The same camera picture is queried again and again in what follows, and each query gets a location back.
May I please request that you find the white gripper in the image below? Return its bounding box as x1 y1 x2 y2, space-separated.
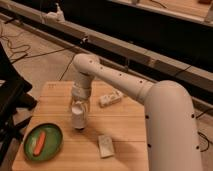
69 72 93 118

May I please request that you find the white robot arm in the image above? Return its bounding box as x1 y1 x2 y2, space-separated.
72 53 203 171

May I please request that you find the green plate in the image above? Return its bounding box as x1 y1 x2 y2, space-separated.
23 123 63 162

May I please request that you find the orange carrot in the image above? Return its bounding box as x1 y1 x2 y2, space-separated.
33 131 46 156

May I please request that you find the black chair frame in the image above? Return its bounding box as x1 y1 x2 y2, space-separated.
0 43 37 166

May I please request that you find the grey metal rail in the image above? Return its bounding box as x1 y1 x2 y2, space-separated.
0 0 213 114

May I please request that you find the white object on rail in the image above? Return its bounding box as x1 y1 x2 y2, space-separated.
45 4 65 22

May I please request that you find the black cable left floor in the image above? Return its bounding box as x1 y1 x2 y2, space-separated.
0 19 91 81

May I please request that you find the black cable on floor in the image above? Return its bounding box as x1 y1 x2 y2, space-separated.
195 108 213 153

